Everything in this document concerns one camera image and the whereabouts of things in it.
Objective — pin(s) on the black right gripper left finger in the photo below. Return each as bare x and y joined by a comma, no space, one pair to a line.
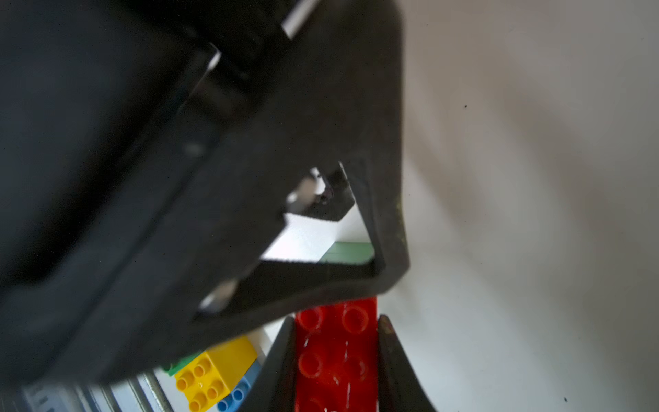
274,388

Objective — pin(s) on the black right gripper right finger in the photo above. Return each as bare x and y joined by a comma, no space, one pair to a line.
399,388

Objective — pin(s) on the blue lego brick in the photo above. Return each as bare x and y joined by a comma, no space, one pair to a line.
233,401

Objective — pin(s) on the aluminium front rail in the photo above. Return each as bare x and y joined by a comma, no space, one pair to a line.
143,392

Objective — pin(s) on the red lego brick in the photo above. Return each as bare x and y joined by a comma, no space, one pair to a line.
336,357

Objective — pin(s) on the green lego brick front row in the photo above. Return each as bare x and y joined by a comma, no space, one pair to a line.
172,368

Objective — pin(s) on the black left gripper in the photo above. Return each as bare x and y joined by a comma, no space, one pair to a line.
87,88

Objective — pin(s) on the yellow lego brick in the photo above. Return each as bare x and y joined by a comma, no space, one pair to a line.
213,374

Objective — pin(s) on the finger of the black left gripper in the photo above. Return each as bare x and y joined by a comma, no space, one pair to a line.
319,129

